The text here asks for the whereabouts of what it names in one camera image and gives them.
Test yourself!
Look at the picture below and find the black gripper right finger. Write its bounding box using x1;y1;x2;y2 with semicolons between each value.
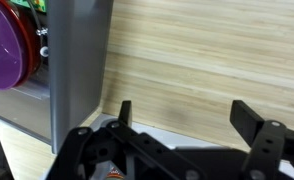
229;99;294;180

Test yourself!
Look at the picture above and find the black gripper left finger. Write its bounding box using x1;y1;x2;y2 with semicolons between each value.
46;99;201;180

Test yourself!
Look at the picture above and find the red labelled food can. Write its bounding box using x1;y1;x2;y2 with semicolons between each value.
105;164;127;180

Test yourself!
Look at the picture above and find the white cube shelf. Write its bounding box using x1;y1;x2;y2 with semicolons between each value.
43;113;294;180

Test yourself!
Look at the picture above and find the grey translucent bin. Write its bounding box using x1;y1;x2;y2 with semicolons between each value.
0;0;115;155

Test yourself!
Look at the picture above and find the purple plastic bowl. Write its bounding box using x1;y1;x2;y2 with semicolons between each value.
0;0;25;90

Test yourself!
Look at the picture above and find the green vegetables box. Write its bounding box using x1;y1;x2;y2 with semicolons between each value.
10;0;48;13

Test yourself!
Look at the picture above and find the black wire metal utensil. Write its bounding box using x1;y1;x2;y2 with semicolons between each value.
26;0;50;58

